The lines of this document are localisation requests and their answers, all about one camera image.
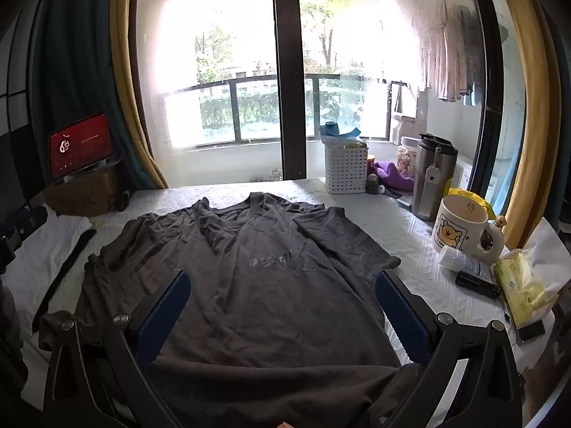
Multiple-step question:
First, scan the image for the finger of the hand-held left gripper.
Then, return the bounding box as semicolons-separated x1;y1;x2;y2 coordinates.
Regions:
8;206;49;245

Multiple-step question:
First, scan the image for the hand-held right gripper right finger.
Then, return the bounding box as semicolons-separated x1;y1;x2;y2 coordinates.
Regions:
375;270;525;428

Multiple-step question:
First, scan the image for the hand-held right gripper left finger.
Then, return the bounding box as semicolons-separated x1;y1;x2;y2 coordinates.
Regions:
42;269;192;428

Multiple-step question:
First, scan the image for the dark grey t-shirt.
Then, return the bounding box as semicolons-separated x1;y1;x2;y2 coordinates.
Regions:
38;192;424;428

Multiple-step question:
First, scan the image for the white garment with black trim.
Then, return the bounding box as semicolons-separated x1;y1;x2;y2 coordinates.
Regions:
0;214;97;411

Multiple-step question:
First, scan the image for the brown cardboard box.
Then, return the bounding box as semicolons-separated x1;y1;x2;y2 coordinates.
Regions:
45;167;124;217

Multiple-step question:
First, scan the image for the small white bottle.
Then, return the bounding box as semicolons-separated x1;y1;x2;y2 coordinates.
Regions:
438;248;465;272

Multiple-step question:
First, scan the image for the black remote control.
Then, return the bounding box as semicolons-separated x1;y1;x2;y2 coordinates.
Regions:
455;271;501;300

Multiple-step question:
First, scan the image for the red screen monitor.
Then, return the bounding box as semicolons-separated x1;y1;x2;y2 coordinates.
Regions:
48;113;115;182

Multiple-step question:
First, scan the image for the white cartoon bear mug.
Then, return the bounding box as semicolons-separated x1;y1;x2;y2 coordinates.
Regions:
431;196;505;266

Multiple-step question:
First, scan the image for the black phone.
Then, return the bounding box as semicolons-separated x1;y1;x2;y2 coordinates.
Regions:
504;312;546;347

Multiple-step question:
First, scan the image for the yellow tissue pack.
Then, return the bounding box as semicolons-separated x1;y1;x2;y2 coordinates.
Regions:
492;218;564;329

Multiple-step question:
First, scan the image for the yellow bag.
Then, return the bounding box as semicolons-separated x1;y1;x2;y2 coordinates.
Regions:
446;188;497;222

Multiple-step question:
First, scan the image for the purple plush toy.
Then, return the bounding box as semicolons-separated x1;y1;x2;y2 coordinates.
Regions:
374;160;416;192

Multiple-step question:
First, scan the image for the steel thermos bottle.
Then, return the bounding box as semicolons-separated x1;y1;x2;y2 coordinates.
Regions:
410;132;459;222

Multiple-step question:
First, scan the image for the white perforated basket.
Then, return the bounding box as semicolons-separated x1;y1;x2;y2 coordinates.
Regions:
322;139;369;195

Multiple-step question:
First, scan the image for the yellow curtain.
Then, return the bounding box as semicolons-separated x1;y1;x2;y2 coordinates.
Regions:
491;0;557;250
109;0;169;189

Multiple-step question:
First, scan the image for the clear jar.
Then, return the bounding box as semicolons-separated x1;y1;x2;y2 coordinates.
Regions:
398;136;420;175

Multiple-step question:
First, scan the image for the teal curtain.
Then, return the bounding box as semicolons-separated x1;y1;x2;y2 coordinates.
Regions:
29;0;158;188

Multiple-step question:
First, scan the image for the blue cloth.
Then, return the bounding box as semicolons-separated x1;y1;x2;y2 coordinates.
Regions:
320;121;362;140

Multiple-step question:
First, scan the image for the balcony railing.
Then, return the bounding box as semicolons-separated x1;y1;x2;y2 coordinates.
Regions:
158;73;418;149

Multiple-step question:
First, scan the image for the hanging pink shirt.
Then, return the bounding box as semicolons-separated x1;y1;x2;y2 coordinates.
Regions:
417;0;467;101

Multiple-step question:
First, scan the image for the hanging grey shirt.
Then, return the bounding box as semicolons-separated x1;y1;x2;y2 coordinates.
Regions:
457;4;488;108

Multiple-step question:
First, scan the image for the black cable bundle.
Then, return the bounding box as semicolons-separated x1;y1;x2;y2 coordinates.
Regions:
108;189;131;212

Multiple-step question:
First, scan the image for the dark window post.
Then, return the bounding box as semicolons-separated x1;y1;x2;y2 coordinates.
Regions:
270;0;309;183

